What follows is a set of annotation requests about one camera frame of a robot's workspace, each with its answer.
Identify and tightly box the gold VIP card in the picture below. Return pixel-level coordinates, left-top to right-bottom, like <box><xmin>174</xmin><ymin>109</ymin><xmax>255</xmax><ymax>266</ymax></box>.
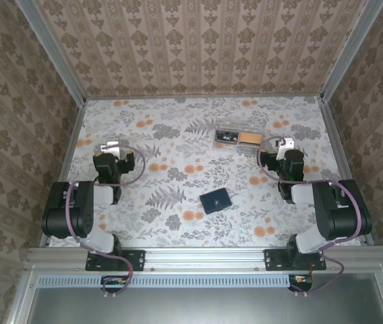
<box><xmin>238</xmin><ymin>132</ymin><xmax>263</xmax><ymax>146</ymax></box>

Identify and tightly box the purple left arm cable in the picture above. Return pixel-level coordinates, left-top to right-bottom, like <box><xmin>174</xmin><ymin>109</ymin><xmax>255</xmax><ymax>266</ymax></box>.
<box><xmin>65</xmin><ymin>143</ymin><xmax>146</xmax><ymax>298</ymax></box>

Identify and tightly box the black VIP card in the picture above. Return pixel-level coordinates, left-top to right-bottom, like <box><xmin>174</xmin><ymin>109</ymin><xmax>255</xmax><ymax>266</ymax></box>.
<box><xmin>215</xmin><ymin>129</ymin><xmax>239</xmax><ymax>145</ymax></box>

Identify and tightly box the grey metal sheet panel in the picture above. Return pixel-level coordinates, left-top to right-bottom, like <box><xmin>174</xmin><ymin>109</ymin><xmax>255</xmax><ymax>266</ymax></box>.
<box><xmin>4</xmin><ymin>266</ymin><xmax>383</xmax><ymax>324</ymax></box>

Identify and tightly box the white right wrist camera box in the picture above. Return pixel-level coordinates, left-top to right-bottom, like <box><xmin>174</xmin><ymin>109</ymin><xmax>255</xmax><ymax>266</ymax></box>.
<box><xmin>276</xmin><ymin>137</ymin><xmax>295</xmax><ymax>159</ymax></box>

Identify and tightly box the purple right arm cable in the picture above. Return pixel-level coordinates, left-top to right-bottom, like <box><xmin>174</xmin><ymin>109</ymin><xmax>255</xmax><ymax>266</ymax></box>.
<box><xmin>257</xmin><ymin>136</ymin><xmax>364</xmax><ymax>298</ymax></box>

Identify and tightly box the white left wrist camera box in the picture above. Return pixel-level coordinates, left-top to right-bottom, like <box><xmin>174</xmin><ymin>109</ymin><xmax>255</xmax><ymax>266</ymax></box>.
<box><xmin>98</xmin><ymin>140</ymin><xmax>129</xmax><ymax>159</ymax></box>

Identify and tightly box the aluminium side rail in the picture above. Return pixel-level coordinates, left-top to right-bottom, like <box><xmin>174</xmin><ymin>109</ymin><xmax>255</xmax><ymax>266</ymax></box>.
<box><xmin>318</xmin><ymin>96</ymin><xmax>374</xmax><ymax>246</ymax></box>
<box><xmin>39</xmin><ymin>101</ymin><xmax>86</xmax><ymax>247</ymax></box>

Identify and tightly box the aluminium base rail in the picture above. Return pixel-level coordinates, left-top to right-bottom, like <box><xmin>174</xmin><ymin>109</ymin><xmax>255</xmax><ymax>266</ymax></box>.
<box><xmin>26</xmin><ymin>246</ymin><xmax>383</xmax><ymax>271</ymax></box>

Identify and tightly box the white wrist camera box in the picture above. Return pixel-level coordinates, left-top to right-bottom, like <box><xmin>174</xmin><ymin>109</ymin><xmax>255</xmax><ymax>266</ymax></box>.
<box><xmin>276</xmin><ymin>137</ymin><xmax>295</xmax><ymax>159</ymax></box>
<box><xmin>98</xmin><ymin>140</ymin><xmax>129</xmax><ymax>159</ymax></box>

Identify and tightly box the navy blue card holder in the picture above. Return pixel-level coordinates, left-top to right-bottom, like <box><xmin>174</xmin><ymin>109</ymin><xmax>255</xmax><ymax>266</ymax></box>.
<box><xmin>199</xmin><ymin>187</ymin><xmax>233</xmax><ymax>215</ymax></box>

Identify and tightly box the grey slotted cable duct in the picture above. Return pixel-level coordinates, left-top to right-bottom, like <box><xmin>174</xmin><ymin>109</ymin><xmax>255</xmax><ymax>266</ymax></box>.
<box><xmin>38</xmin><ymin>273</ymin><xmax>314</xmax><ymax>288</ymax></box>

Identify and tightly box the clear plastic organizer box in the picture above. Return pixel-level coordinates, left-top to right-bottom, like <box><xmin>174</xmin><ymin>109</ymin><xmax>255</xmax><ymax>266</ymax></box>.
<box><xmin>212</xmin><ymin>116</ymin><xmax>267</xmax><ymax>152</ymax></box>

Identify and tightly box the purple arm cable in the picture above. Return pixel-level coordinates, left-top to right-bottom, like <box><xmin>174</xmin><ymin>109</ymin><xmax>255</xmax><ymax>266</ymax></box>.
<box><xmin>257</xmin><ymin>136</ymin><xmax>364</xmax><ymax>298</ymax></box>
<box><xmin>65</xmin><ymin>143</ymin><xmax>146</xmax><ymax>298</ymax></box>

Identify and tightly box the aluminium frame post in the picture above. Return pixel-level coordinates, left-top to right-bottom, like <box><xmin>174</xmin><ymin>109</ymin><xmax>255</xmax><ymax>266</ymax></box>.
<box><xmin>319</xmin><ymin>0</ymin><xmax>383</xmax><ymax>102</ymax></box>
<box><xmin>14</xmin><ymin>0</ymin><xmax>88</xmax><ymax>104</ymax></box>

